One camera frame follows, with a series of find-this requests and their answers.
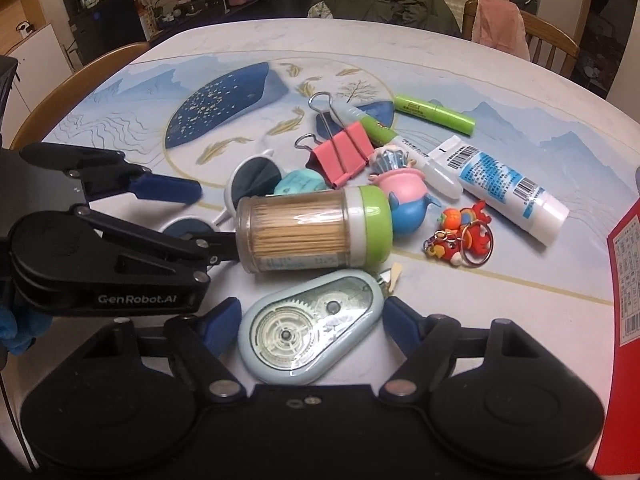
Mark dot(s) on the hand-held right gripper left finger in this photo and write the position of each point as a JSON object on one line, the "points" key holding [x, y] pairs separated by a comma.
{"points": [[222, 325]]}

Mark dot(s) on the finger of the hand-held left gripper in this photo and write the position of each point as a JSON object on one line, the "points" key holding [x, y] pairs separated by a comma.
{"points": [[165, 189], [150, 240]]}

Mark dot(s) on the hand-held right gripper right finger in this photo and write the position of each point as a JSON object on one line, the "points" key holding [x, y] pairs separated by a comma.
{"points": [[402, 322]]}

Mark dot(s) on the light blue correction tape dispenser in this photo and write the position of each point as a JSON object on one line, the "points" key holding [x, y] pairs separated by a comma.
{"points": [[300, 330]]}

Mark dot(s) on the pink and blue pig toy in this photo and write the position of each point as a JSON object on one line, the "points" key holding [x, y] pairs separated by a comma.
{"points": [[405, 210]]}

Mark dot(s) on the toothpick jar with green lid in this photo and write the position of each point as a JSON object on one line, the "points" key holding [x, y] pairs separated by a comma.
{"points": [[295, 230]]}

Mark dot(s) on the pink binder clip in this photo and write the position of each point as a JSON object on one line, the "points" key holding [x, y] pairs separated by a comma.
{"points": [[340, 155]]}

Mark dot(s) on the red cardboard box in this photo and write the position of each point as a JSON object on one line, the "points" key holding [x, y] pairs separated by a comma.
{"points": [[622, 410]]}

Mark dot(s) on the person's left hand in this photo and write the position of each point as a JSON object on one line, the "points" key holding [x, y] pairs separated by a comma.
{"points": [[10, 327]]}

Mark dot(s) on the small beige tag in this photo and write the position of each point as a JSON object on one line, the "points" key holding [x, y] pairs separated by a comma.
{"points": [[395, 277]]}

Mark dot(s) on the white framed sunglasses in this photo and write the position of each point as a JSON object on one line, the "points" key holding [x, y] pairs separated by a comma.
{"points": [[252, 180]]}

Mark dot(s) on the teal rubber toy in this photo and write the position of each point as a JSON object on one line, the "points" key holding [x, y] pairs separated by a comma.
{"points": [[300, 182]]}

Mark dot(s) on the white and green marker pen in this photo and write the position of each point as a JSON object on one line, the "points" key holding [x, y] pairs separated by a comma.
{"points": [[440, 175]]}

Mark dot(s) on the white and blue tube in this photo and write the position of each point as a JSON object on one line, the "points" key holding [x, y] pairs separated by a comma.
{"points": [[500, 185]]}

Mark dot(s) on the black cabinet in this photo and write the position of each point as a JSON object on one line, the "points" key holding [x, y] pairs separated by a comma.
{"points": [[100, 30]]}

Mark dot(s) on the white cabinet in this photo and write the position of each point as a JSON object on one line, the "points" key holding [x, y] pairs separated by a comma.
{"points": [[40, 60]]}

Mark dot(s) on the green highlighter pen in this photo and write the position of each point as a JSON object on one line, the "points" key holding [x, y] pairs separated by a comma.
{"points": [[430, 110]]}

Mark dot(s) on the olive green jacket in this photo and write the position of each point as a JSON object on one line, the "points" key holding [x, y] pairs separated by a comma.
{"points": [[385, 0]]}

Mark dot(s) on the pink cloth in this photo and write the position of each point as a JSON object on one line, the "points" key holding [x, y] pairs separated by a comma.
{"points": [[500, 25]]}

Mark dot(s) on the wooden chair with pink cloth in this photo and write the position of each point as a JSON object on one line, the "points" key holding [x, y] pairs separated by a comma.
{"points": [[550, 35]]}

